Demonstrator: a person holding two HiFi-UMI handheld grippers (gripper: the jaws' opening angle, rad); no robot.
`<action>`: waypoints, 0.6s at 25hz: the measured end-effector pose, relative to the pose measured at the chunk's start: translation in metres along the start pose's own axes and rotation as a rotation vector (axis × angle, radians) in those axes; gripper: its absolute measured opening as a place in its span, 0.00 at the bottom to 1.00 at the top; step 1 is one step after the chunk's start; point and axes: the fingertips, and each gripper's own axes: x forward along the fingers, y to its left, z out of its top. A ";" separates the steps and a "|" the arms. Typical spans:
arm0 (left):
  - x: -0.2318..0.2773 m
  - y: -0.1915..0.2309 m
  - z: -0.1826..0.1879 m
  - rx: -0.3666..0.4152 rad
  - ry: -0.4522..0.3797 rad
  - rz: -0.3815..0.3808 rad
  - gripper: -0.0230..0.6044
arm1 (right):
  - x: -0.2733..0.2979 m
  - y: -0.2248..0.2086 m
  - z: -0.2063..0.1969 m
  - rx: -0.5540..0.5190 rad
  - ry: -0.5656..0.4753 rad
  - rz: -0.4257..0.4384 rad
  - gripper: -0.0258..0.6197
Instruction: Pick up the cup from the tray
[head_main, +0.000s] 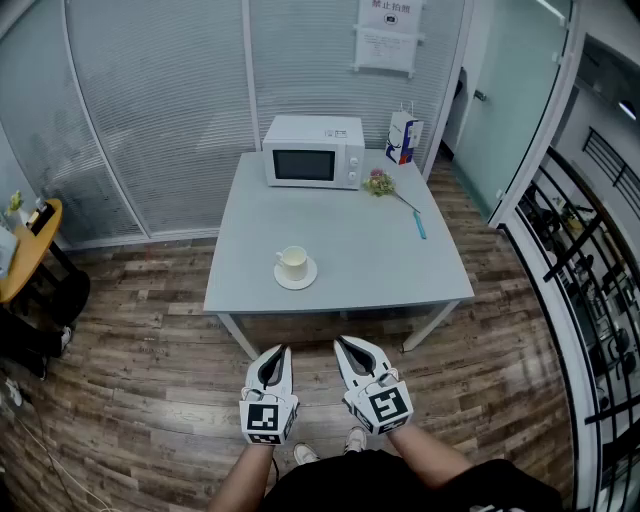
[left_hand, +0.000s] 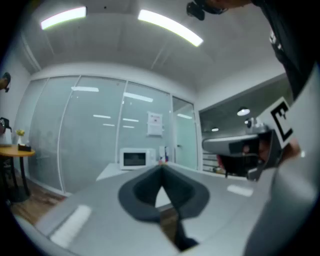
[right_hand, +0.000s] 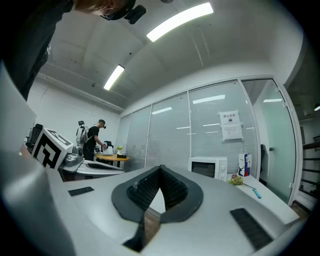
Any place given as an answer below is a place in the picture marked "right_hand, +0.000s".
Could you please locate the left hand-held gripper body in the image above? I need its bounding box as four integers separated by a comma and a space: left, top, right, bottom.
31, 127, 86, 173

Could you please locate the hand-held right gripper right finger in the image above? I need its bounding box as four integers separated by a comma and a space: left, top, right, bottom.
143, 164, 305, 256

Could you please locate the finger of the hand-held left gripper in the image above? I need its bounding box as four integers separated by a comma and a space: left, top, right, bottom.
74, 163, 126, 180
83, 159, 120, 167

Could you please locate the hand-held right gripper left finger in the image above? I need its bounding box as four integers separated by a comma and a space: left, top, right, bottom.
48, 164, 162, 256

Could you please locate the round wooden table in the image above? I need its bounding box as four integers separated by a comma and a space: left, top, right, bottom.
94, 153, 130, 168

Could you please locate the black office chair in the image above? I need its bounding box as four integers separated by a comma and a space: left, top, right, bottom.
25, 123, 44, 153

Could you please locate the dried flower bouquet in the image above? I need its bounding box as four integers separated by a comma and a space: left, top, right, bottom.
227, 173, 256, 190

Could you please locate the white microwave oven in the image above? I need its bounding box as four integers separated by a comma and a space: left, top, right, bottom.
187, 156, 228, 182

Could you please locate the white paper bag blue print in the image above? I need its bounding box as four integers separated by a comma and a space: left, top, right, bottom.
237, 147, 252, 178

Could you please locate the white paper notice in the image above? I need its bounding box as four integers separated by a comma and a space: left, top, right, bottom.
220, 123, 244, 142
218, 109, 240, 126

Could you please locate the long ceiling light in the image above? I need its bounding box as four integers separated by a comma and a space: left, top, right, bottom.
146, 2, 215, 43
103, 64, 126, 91

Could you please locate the glass door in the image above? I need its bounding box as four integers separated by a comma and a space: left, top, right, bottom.
241, 78, 298, 205

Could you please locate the person's black clothing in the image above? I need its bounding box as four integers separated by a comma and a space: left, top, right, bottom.
0, 0, 75, 101

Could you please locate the white robot with camera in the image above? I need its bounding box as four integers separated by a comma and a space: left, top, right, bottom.
75, 120, 87, 146

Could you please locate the black head-worn camera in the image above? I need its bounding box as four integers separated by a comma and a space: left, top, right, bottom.
123, 4, 148, 25

